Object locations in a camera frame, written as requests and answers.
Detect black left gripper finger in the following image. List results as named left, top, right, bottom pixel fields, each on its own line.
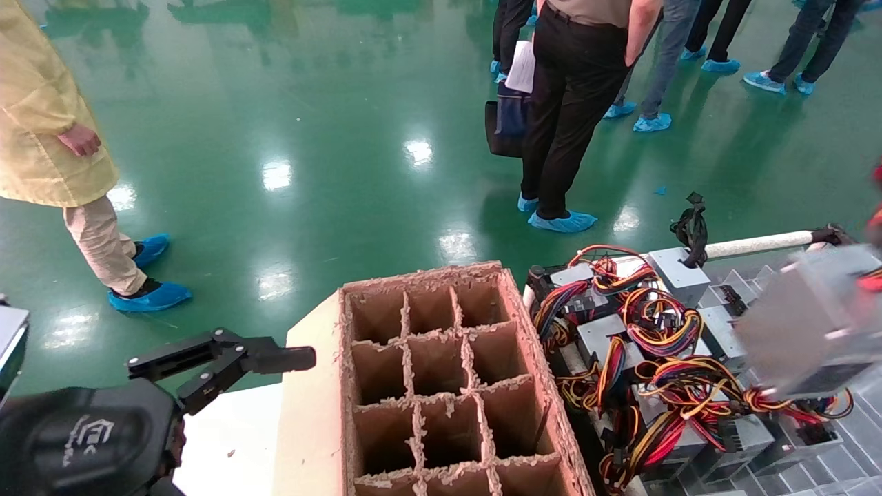
left=126, top=329, right=317, bottom=416

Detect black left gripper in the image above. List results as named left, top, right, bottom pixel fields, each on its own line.
left=0, top=378, right=187, bottom=496

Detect brown cardboard divider box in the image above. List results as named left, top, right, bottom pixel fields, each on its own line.
left=272, top=260, right=597, bottom=496

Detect grey box device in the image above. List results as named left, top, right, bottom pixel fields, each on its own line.
left=0, top=296, right=31, bottom=409

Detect person in yellow coat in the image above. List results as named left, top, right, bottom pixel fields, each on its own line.
left=0, top=0, right=192, bottom=313

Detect dark blue tote bag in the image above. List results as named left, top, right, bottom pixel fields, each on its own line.
left=484, top=81, right=533, bottom=160

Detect white paper sheet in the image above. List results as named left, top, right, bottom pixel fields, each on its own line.
left=505, top=40, right=537, bottom=94

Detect person in black trousers beige shirt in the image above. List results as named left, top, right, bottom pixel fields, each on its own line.
left=517, top=0, right=668, bottom=234

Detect person in grey jeans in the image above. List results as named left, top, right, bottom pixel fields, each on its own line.
left=604, top=0, right=701, bottom=134

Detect black pipe joint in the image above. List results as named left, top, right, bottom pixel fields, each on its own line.
left=809, top=223, right=857, bottom=250

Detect pile of power supplies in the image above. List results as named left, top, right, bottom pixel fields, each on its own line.
left=696, top=265, right=882, bottom=496

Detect person in dark jeans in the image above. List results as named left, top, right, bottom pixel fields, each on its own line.
left=743, top=0, right=863, bottom=96

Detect blue purple cable bundle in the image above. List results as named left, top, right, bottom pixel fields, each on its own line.
left=531, top=279, right=595, bottom=349

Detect yellow orange cable bundle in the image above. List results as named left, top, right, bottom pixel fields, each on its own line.
left=555, top=336, right=629, bottom=414

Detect red orange cable bundle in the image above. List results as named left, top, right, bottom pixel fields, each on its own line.
left=566, top=245, right=661, bottom=296

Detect red yellow black cable bundle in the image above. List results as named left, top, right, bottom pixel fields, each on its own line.
left=598, top=405, right=693, bottom=494

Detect coiled multicolour cable bundle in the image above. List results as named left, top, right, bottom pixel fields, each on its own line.
left=619, top=287, right=704, bottom=359

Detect long white pipe rail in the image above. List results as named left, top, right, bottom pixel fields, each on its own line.
left=703, top=230, right=815, bottom=260

